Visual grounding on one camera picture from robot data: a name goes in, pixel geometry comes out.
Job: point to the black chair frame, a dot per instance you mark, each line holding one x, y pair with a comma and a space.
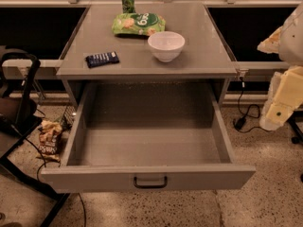
18, 122

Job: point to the black floor stand leg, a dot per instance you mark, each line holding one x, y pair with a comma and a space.
298, 134

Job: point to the brown snack bag on floor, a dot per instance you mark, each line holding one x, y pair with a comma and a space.
50, 136

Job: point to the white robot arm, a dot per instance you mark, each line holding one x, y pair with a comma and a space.
291, 39

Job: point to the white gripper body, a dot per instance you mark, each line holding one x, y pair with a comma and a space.
293, 42

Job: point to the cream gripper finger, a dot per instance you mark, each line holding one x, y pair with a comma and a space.
271, 44

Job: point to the grey top drawer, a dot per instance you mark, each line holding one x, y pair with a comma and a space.
147, 136

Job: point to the green chip bag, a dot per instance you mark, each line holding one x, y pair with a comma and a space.
143, 24

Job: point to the dark blue snack bar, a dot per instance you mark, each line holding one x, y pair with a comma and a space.
101, 59

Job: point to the white bowl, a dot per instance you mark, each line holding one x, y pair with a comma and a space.
166, 45

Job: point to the grey drawer cabinet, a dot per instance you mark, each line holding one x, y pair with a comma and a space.
203, 55

